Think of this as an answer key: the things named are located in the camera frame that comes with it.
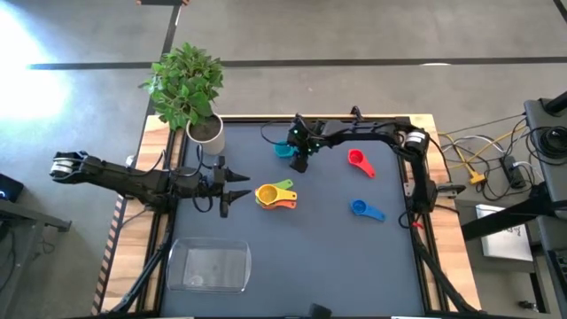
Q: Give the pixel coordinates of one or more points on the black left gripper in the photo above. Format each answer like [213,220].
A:
[221,188]

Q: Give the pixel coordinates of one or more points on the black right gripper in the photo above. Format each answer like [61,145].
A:
[305,137]

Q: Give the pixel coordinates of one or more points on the teal measuring cup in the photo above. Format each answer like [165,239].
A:
[281,151]

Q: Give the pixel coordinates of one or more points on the yellow measuring cup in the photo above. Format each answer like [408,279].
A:
[267,195]

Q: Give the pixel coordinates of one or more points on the green measuring cup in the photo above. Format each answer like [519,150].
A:
[285,183]

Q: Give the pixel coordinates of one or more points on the red measuring cup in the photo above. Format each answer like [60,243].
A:
[354,156]

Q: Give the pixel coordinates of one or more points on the blue measuring cup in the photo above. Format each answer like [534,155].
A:
[358,206]

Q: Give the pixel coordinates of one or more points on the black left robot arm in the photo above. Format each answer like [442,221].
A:
[128,179]

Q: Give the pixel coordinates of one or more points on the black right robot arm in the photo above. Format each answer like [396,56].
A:
[367,129]

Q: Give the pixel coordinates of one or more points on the clear plastic basket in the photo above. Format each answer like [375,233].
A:
[177,266]

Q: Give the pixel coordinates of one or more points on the beige plant pot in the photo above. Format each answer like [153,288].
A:
[213,144]

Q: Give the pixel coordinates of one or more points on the black clamp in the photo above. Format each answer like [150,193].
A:
[355,113]

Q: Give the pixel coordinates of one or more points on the grey table mat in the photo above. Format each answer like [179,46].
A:
[310,257]

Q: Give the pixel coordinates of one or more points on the green leafy plant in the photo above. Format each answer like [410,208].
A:
[184,86]

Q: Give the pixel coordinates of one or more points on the small black box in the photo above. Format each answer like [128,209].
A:
[320,311]

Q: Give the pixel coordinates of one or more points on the black power strip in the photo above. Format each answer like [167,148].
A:
[513,172]

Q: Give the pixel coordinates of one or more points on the black beam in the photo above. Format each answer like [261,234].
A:
[500,221]

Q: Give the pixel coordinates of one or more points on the grey desk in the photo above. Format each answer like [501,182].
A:
[17,212]

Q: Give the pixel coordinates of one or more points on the white paper sheet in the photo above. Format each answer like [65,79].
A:
[505,243]

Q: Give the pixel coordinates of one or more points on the black device with blue light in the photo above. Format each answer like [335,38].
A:
[9,186]

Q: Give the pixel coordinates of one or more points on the grey cart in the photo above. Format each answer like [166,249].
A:
[538,115]

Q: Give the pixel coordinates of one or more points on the black caster wheel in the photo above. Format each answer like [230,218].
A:
[527,305]

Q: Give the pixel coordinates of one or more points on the black table frame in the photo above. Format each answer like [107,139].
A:
[266,118]

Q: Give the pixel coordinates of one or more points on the black frame strut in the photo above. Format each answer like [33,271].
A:
[146,274]
[443,279]

